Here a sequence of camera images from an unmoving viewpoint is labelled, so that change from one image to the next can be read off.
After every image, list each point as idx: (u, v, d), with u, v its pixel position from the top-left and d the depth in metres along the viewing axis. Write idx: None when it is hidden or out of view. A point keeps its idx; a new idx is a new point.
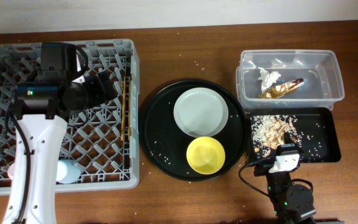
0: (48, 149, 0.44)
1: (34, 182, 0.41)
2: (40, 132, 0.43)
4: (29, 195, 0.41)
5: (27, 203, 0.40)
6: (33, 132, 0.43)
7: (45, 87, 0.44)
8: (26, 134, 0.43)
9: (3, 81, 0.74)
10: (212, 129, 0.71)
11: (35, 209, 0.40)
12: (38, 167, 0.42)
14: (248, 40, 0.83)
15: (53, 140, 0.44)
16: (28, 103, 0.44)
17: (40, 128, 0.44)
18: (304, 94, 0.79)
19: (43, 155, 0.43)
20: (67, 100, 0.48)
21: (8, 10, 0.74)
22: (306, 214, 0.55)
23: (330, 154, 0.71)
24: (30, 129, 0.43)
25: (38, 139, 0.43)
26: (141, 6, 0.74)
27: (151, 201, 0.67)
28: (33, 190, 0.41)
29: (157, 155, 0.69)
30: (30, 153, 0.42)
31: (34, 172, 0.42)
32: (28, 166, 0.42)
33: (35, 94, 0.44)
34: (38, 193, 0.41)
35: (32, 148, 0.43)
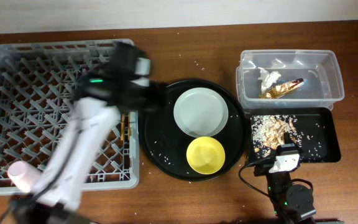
0: (91, 133, 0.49)
1: (74, 158, 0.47)
2: (96, 115, 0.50)
4: (64, 168, 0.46)
5: (63, 174, 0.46)
6: (90, 115, 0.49)
7: (107, 81, 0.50)
8: (81, 115, 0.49)
9: (3, 81, 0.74)
10: (212, 129, 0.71)
11: (63, 182, 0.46)
12: (81, 149, 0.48)
14: (248, 40, 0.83)
15: (102, 129, 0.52)
16: (93, 94, 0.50)
17: (96, 116, 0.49)
18: (304, 95, 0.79)
19: (91, 136, 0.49)
20: (123, 95, 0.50)
21: (8, 10, 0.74)
22: (306, 214, 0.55)
23: (330, 154, 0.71)
24: (87, 111, 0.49)
25: (92, 121, 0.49)
26: (141, 6, 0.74)
27: (151, 201, 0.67)
28: (70, 165, 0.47)
29: (157, 155, 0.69)
30: (79, 132, 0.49)
31: (76, 150, 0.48)
32: (74, 143, 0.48)
33: (100, 86, 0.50)
34: (74, 170, 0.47)
35: (84, 129, 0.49)
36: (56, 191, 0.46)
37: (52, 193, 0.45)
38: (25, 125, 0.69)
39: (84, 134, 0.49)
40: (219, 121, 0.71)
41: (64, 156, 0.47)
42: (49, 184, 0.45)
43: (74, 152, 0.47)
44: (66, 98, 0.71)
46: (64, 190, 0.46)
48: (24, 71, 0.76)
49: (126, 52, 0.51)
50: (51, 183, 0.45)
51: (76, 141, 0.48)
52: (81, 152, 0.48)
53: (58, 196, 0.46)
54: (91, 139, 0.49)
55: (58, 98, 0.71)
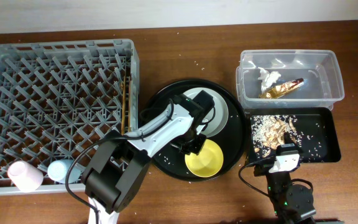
0: (179, 124, 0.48)
1: (165, 130, 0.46)
2: (183, 114, 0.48)
4: (156, 133, 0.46)
5: (148, 134, 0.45)
6: (178, 111, 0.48)
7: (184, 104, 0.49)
8: (174, 109, 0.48)
9: (3, 81, 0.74)
10: (212, 129, 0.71)
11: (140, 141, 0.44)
12: (166, 126, 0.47)
14: (248, 40, 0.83)
15: (183, 129, 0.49)
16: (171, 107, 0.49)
17: (183, 114, 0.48)
18: (304, 95, 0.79)
19: (176, 129, 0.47)
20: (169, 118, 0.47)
21: (9, 10, 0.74)
22: (306, 214, 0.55)
23: (330, 154, 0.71)
24: (181, 111, 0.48)
25: (178, 116, 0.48)
26: (141, 6, 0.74)
27: (151, 201, 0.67)
28: (157, 134, 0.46)
29: (157, 155, 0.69)
30: (170, 118, 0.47)
31: (168, 128, 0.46)
32: (166, 125, 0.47)
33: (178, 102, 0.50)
34: (159, 137, 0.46)
35: (172, 117, 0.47)
36: (143, 145, 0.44)
37: (138, 143, 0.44)
38: (25, 125, 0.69)
39: (174, 122, 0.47)
40: (220, 121, 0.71)
41: (158, 127, 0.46)
42: (138, 135, 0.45)
43: (168, 130, 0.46)
44: (66, 98, 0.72)
46: (150, 148, 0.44)
48: (24, 71, 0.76)
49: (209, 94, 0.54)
50: (142, 135, 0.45)
51: (166, 124, 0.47)
52: (172, 132, 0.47)
53: (143, 148, 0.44)
54: (173, 130, 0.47)
55: (58, 98, 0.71)
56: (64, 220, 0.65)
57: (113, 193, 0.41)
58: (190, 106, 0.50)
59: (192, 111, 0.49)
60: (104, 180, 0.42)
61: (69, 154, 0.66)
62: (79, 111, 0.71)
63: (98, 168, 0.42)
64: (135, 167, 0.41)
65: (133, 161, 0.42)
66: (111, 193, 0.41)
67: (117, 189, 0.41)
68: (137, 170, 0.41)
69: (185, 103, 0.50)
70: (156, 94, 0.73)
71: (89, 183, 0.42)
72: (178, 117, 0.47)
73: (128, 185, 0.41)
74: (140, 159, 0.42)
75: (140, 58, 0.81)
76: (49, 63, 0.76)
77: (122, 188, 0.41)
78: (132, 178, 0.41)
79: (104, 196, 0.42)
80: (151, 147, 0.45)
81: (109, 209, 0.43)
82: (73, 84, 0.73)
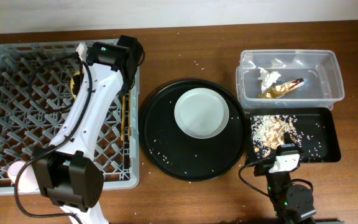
0: (106, 86, 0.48)
1: (93, 107, 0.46)
2: (105, 77, 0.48)
4: (85, 121, 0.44)
5: (76, 127, 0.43)
6: (97, 77, 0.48)
7: (107, 58, 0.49)
8: (92, 76, 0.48)
9: (3, 81, 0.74)
10: (212, 129, 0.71)
11: (84, 133, 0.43)
12: (96, 98, 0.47)
14: (248, 40, 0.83)
15: (114, 88, 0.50)
16: (95, 65, 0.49)
17: (104, 74, 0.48)
18: (304, 95, 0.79)
19: (105, 93, 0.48)
20: (101, 80, 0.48)
21: (9, 10, 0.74)
22: (306, 214, 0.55)
23: (330, 154, 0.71)
24: (96, 73, 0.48)
25: (100, 82, 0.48)
26: (141, 6, 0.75)
27: (151, 201, 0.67)
28: (89, 117, 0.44)
29: (156, 155, 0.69)
30: (92, 91, 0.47)
31: (97, 101, 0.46)
32: (92, 100, 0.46)
33: (104, 56, 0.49)
34: (89, 122, 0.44)
35: (93, 88, 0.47)
36: (74, 145, 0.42)
37: (68, 146, 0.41)
38: (25, 125, 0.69)
39: (98, 91, 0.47)
40: (219, 121, 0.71)
41: (86, 107, 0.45)
42: (65, 138, 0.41)
43: (96, 103, 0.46)
44: (66, 98, 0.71)
46: (82, 143, 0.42)
48: (24, 71, 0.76)
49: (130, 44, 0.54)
50: (68, 137, 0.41)
51: (93, 97, 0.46)
52: (101, 101, 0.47)
53: (74, 150, 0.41)
54: (102, 96, 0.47)
55: (58, 98, 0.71)
56: (64, 220, 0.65)
57: (76, 198, 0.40)
58: (112, 55, 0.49)
59: (114, 66, 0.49)
60: (61, 191, 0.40)
61: None
62: None
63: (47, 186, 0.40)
64: (76, 172, 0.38)
65: (73, 166, 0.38)
66: (75, 198, 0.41)
67: (77, 194, 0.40)
68: (81, 173, 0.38)
69: (96, 60, 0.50)
70: (156, 94, 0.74)
71: (51, 198, 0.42)
72: (100, 84, 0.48)
73: (82, 188, 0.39)
74: (79, 161, 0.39)
75: None
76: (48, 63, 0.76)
77: (80, 192, 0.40)
78: (80, 180, 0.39)
79: (70, 202, 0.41)
80: (86, 140, 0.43)
81: (84, 210, 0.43)
82: None
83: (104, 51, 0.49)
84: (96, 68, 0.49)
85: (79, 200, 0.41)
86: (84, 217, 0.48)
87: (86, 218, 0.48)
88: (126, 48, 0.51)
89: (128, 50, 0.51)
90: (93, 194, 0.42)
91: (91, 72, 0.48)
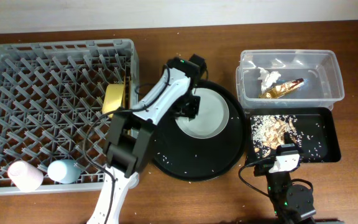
0: (179, 89, 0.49)
1: (164, 99, 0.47)
2: (180, 78, 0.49)
4: (160, 100, 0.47)
5: (151, 104, 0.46)
6: (174, 76, 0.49)
7: (184, 66, 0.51)
8: (171, 74, 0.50)
9: (3, 81, 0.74)
10: (212, 129, 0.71)
11: (156, 110, 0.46)
12: (167, 94, 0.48)
14: (248, 40, 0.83)
15: (181, 92, 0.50)
16: (172, 68, 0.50)
17: (179, 78, 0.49)
18: (304, 95, 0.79)
19: (174, 93, 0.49)
20: (174, 79, 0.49)
21: (9, 10, 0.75)
22: (306, 214, 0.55)
23: (330, 154, 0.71)
24: (174, 74, 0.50)
25: (174, 81, 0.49)
26: (141, 6, 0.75)
27: (151, 201, 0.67)
28: (163, 101, 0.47)
29: (156, 154, 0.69)
30: (167, 86, 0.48)
31: (169, 94, 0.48)
32: (166, 91, 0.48)
33: (183, 63, 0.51)
34: (161, 105, 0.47)
35: (169, 83, 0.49)
36: (148, 114, 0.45)
37: (143, 114, 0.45)
38: (25, 125, 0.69)
39: (173, 86, 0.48)
40: (219, 121, 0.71)
41: (159, 96, 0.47)
42: (142, 107, 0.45)
43: (169, 95, 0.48)
44: (66, 98, 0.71)
46: (155, 116, 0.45)
48: (24, 71, 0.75)
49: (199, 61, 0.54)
50: (145, 106, 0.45)
51: (169, 89, 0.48)
52: (173, 96, 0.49)
53: (148, 117, 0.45)
54: (172, 95, 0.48)
55: (58, 98, 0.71)
56: (64, 220, 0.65)
57: (130, 159, 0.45)
58: (186, 68, 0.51)
59: (188, 72, 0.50)
60: (122, 149, 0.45)
61: (69, 154, 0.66)
62: (79, 111, 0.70)
63: (114, 140, 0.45)
64: (143, 134, 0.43)
65: (142, 130, 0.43)
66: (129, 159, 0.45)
67: (134, 155, 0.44)
68: (146, 136, 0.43)
69: (174, 66, 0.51)
70: None
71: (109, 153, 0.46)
72: (175, 82, 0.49)
73: (142, 149, 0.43)
74: (148, 127, 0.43)
75: (140, 58, 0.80)
76: (49, 63, 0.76)
77: (137, 154, 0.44)
78: (143, 143, 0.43)
79: (123, 162, 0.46)
80: (156, 116, 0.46)
81: (127, 175, 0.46)
82: (73, 84, 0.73)
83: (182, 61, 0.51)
84: (173, 71, 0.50)
85: (132, 162, 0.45)
86: (119, 186, 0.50)
87: (120, 188, 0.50)
88: (197, 66, 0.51)
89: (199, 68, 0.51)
90: (143, 161, 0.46)
91: (168, 74, 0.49)
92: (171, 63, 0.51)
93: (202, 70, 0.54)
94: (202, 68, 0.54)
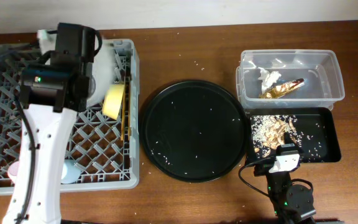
0: (58, 140, 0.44)
1: (41, 169, 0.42)
2: (46, 121, 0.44)
4: (40, 171, 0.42)
5: (31, 187, 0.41)
6: (40, 126, 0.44)
7: (53, 74, 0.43)
8: (33, 127, 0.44)
9: (3, 81, 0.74)
10: (212, 134, 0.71)
11: (39, 201, 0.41)
12: (45, 158, 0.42)
14: (248, 40, 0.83)
15: (64, 133, 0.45)
16: (36, 89, 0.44)
17: (49, 123, 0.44)
18: (304, 95, 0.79)
19: (54, 147, 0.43)
20: (78, 90, 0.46)
21: (9, 10, 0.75)
22: (305, 214, 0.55)
23: (330, 154, 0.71)
24: (40, 121, 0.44)
25: (45, 133, 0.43)
26: (141, 6, 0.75)
27: (151, 201, 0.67)
28: (41, 182, 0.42)
29: (157, 155, 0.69)
30: (36, 147, 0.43)
31: (43, 160, 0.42)
32: (45, 151, 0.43)
33: (42, 80, 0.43)
34: (46, 173, 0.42)
35: (36, 143, 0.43)
36: (33, 213, 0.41)
37: (31, 211, 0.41)
38: None
39: (44, 145, 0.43)
40: (222, 126, 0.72)
41: (33, 170, 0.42)
42: (24, 206, 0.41)
43: (46, 158, 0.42)
44: None
46: (43, 200, 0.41)
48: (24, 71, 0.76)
49: (73, 31, 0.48)
50: (24, 213, 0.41)
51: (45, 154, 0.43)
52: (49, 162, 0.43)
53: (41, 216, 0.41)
54: (58, 145, 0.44)
55: None
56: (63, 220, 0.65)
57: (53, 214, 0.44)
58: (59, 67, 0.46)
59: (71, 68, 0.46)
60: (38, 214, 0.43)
61: (69, 154, 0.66)
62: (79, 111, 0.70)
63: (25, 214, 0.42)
64: None
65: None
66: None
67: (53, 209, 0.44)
68: None
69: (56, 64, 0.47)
70: (156, 96, 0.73)
71: None
72: (48, 129, 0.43)
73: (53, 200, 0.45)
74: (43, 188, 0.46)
75: (140, 58, 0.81)
76: None
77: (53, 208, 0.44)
78: None
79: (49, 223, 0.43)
80: (40, 213, 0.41)
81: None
82: None
83: (40, 78, 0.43)
84: (65, 71, 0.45)
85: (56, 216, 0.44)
86: None
87: None
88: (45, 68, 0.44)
89: (84, 56, 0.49)
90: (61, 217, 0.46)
91: (62, 73, 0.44)
92: (29, 90, 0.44)
93: (91, 34, 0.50)
94: (89, 38, 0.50)
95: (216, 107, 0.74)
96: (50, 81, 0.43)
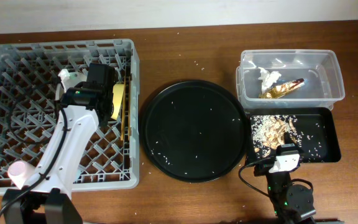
0: (84, 131, 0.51)
1: (68, 146, 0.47)
2: (79, 114, 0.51)
4: (64, 150, 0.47)
5: (55, 161, 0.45)
6: (73, 116, 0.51)
7: (89, 91, 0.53)
8: (68, 116, 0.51)
9: (3, 81, 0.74)
10: (212, 134, 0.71)
11: (60, 171, 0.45)
12: (72, 140, 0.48)
14: (248, 40, 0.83)
15: (89, 128, 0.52)
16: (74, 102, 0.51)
17: (80, 116, 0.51)
18: (304, 94, 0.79)
19: (81, 134, 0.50)
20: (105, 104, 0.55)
21: (9, 10, 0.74)
22: (306, 214, 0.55)
23: (330, 154, 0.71)
24: (73, 113, 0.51)
25: (75, 121, 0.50)
26: (141, 6, 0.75)
27: (151, 201, 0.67)
28: (65, 155, 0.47)
29: (157, 155, 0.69)
30: (67, 130, 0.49)
31: (73, 139, 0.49)
32: (71, 136, 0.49)
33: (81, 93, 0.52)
34: (69, 154, 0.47)
35: (69, 127, 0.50)
36: (50, 182, 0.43)
37: (44, 183, 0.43)
38: (25, 125, 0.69)
39: (73, 130, 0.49)
40: (222, 126, 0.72)
41: (61, 145, 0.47)
42: (41, 175, 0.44)
43: (72, 140, 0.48)
44: None
46: (60, 177, 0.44)
48: (24, 71, 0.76)
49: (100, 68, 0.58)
50: (43, 175, 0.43)
51: (73, 135, 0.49)
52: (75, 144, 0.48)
53: (52, 186, 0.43)
54: (82, 136, 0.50)
55: None
56: None
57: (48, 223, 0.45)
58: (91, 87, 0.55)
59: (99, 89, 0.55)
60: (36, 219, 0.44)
61: None
62: None
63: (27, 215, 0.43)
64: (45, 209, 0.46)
65: (52, 191, 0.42)
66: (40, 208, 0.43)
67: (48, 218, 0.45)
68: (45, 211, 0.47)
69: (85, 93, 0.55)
70: (156, 96, 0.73)
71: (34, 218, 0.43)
72: (77, 121, 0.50)
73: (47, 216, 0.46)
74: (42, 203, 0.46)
75: (140, 58, 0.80)
76: (49, 63, 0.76)
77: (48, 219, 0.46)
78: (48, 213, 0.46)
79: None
80: (61, 177, 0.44)
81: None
82: None
83: (78, 93, 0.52)
84: (94, 90, 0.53)
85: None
86: None
87: None
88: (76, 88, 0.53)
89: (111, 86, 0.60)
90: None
91: (93, 90, 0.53)
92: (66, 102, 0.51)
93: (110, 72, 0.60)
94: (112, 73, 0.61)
95: (216, 107, 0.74)
96: (85, 95, 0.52)
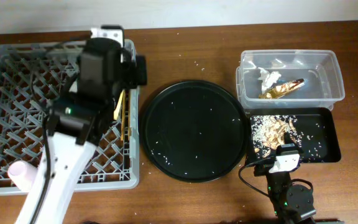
0: (71, 173, 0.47)
1: (50, 200, 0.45)
2: (64, 154, 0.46)
4: (46, 205, 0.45)
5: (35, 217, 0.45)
6: (58, 156, 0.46)
7: (83, 109, 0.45)
8: (53, 154, 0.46)
9: (3, 81, 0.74)
10: (212, 134, 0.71)
11: None
12: (54, 190, 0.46)
14: (248, 40, 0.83)
15: (78, 168, 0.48)
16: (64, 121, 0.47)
17: (70, 155, 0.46)
18: (304, 95, 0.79)
19: (66, 179, 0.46)
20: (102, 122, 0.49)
21: (9, 10, 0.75)
22: (306, 214, 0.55)
23: (330, 154, 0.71)
24: (58, 150, 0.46)
25: (60, 165, 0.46)
26: (141, 6, 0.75)
27: (151, 201, 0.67)
28: (46, 213, 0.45)
29: (157, 155, 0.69)
30: (51, 175, 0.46)
31: (55, 188, 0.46)
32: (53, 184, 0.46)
33: (71, 113, 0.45)
34: (50, 210, 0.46)
35: (53, 172, 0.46)
36: None
37: None
38: (25, 125, 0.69)
39: (56, 177, 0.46)
40: (222, 126, 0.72)
41: (42, 198, 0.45)
42: None
43: (55, 190, 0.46)
44: None
46: None
48: (24, 71, 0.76)
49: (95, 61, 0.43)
50: None
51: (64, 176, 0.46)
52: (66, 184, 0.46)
53: None
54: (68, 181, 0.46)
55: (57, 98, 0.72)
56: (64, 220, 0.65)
57: None
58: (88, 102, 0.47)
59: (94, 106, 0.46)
60: None
61: None
62: None
63: None
64: None
65: None
66: None
67: None
68: None
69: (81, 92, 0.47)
70: (156, 96, 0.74)
71: None
72: (63, 163, 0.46)
73: None
74: None
75: (140, 58, 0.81)
76: (49, 63, 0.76)
77: None
78: None
79: None
80: None
81: None
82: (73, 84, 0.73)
83: (69, 112, 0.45)
84: (89, 107, 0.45)
85: None
86: None
87: None
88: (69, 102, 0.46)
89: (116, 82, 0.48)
90: None
91: (87, 110, 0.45)
92: (55, 117, 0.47)
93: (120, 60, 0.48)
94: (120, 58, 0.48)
95: (216, 107, 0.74)
96: (76, 117, 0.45)
